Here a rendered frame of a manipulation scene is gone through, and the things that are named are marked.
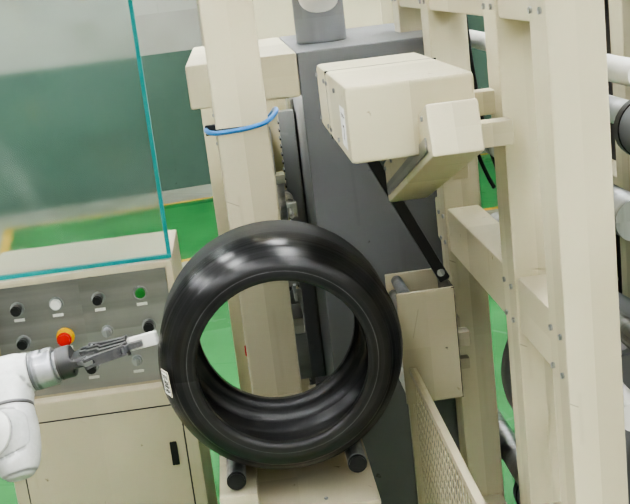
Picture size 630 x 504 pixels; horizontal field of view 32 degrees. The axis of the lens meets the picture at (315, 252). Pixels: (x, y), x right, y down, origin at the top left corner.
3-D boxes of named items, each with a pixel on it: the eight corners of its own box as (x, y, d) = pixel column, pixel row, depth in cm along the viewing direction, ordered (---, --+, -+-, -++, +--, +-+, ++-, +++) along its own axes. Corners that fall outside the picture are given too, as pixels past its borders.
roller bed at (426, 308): (395, 378, 299) (384, 274, 292) (448, 370, 300) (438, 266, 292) (407, 405, 280) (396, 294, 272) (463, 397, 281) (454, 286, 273)
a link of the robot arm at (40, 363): (30, 346, 253) (55, 339, 253) (42, 382, 255) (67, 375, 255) (23, 359, 244) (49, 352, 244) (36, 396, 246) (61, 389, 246)
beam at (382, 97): (320, 125, 267) (313, 64, 263) (422, 113, 268) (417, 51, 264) (349, 165, 208) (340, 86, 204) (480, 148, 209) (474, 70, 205)
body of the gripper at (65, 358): (49, 355, 245) (89, 344, 245) (54, 343, 253) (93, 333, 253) (59, 385, 246) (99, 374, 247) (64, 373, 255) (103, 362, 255)
